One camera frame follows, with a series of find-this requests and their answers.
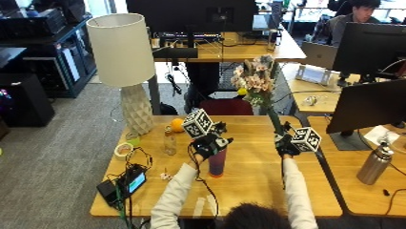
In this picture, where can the white marker cube left glove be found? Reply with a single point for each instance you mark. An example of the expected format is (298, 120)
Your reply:
(197, 123)

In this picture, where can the white marker cube right glove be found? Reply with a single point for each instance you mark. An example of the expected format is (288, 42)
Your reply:
(306, 139)

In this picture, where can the white tape roll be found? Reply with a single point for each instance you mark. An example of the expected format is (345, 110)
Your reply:
(122, 150)

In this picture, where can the pink artificial flower bouquet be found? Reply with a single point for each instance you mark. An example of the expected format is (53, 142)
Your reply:
(256, 82)

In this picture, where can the orange fruit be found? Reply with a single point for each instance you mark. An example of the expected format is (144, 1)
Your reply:
(177, 125)

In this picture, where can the black power box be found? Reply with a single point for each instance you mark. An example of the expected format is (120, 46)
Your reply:
(107, 191)

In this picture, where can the purple orange tall vase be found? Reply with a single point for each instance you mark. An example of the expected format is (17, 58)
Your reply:
(217, 162)

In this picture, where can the white paper sheet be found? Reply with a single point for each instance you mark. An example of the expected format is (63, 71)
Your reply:
(381, 134)

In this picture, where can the wooden desk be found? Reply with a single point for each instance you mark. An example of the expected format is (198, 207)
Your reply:
(245, 47)

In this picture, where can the white tablet stand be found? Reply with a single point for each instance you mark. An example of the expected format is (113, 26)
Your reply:
(313, 74)

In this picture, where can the white table lamp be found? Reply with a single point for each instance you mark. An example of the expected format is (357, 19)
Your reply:
(122, 63)

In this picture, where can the black cabinet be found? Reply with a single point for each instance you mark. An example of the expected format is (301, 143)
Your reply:
(24, 99)

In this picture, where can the yellow ball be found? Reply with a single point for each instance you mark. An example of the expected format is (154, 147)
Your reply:
(241, 92)

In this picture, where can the black device with lit screen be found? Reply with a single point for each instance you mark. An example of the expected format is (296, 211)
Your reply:
(133, 182)

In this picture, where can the black computer monitor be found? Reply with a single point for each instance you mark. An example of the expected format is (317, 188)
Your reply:
(190, 19)
(367, 105)
(371, 49)

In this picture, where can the silver laptop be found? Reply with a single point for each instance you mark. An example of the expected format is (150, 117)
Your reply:
(318, 54)

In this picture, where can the person's right hand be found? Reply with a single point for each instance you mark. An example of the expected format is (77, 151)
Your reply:
(285, 147)

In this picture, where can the person's left hand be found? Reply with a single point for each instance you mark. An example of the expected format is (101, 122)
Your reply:
(208, 144)

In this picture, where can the silver metal water bottle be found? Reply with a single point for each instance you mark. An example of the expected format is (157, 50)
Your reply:
(374, 166)

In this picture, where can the small pink white flower piece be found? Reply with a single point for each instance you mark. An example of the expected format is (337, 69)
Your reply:
(165, 176)

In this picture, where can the dark red office chair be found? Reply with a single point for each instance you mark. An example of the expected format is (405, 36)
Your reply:
(226, 107)

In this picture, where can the clear glass bottle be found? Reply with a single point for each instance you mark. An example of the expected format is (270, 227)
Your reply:
(169, 140)

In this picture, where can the white marker cube glove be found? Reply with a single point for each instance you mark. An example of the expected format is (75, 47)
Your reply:
(306, 139)
(197, 123)

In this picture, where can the black storage shelf unit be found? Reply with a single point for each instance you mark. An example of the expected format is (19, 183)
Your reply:
(55, 54)

